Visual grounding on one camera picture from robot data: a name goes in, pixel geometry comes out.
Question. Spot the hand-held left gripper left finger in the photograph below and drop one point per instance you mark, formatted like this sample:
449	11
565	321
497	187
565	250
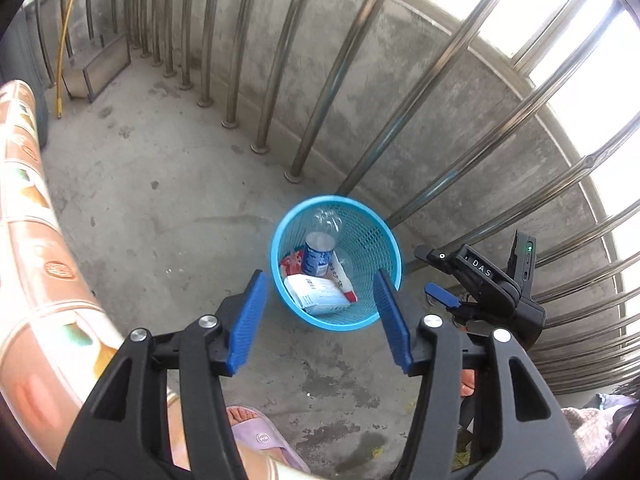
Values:
247	325

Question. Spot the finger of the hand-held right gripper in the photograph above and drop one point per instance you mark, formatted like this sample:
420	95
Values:
445	296
440	255

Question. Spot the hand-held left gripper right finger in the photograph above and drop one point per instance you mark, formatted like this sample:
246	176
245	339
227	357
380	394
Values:
392	320

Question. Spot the blue plastic mesh basket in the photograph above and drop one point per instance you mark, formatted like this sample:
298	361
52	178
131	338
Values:
380	240

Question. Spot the blue and white box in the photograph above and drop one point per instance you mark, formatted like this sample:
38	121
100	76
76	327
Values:
317	295

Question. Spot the red and white packaging bag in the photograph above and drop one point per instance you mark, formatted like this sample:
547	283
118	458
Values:
292	262

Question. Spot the plastic bottle blue label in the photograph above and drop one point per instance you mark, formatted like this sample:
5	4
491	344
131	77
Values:
317	257

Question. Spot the person's foot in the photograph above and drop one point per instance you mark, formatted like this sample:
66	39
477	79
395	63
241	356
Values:
240	415

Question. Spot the lilac slipper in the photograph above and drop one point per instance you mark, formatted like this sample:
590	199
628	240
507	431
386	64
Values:
265	440

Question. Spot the pink fluffy cloth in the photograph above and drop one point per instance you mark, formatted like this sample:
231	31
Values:
585	425

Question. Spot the metal balcony railing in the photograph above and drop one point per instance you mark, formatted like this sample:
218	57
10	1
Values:
294	175

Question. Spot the patterned vinyl tablecloth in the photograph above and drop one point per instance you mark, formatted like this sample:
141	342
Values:
30	240

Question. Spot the yellow pole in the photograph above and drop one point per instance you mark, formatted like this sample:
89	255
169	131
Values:
62	50

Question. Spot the metal frame box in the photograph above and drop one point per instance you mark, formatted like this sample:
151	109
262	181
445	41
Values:
100	67

